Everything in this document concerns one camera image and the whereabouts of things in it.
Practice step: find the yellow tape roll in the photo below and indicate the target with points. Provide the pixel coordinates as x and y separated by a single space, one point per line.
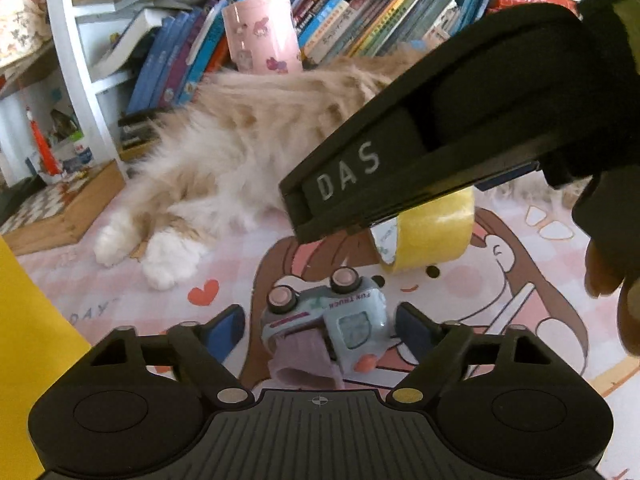
435 232

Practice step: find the pink checkered tablecloth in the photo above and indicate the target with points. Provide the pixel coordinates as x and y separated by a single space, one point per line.
546 391

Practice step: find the person right hand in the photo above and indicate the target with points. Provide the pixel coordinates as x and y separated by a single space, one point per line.
602 279

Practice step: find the pink cartoon cup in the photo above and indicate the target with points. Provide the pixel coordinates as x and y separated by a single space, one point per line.
261 37

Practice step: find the small toy truck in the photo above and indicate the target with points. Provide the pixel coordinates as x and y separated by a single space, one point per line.
320 336

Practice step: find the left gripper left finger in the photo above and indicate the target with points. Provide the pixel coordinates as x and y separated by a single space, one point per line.
200 353

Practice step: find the red tassel ornament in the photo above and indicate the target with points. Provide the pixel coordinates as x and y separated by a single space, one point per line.
42 147

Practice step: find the fluffy orange white cat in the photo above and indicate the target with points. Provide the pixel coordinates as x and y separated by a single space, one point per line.
218 161

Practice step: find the wooden chessboard box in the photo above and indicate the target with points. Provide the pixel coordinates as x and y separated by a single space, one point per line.
61 214

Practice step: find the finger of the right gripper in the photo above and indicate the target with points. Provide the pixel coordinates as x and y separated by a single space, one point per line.
507 176

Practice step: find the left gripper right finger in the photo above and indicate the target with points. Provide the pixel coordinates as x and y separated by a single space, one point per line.
439 349

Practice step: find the yellow cardboard box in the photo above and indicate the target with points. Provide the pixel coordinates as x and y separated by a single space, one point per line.
38 345

